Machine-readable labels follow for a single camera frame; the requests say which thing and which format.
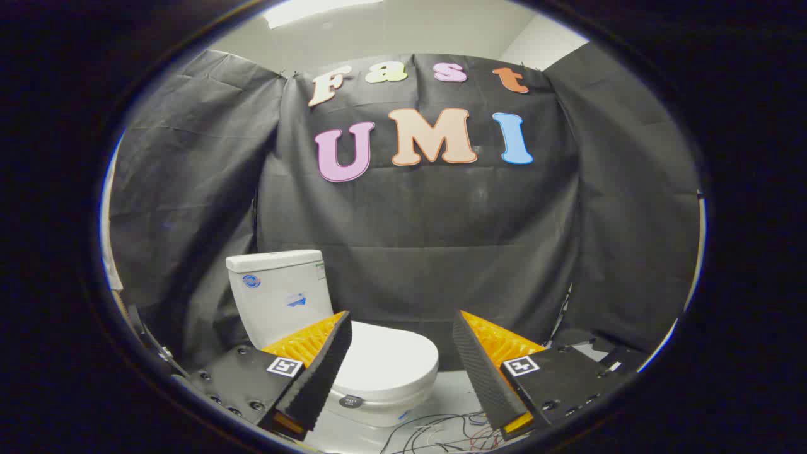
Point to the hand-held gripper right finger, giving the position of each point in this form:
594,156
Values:
482,378

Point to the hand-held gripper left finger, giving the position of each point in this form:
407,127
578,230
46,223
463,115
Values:
321,378

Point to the black lid pull tab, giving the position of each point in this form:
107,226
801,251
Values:
350,401

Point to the white toilet lid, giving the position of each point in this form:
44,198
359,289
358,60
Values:
391,359

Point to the white toilet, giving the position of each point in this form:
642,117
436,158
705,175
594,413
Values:
277,296

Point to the black flat board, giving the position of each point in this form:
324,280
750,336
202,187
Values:
580,337

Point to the black backdrop cloth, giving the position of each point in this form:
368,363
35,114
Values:
441,214

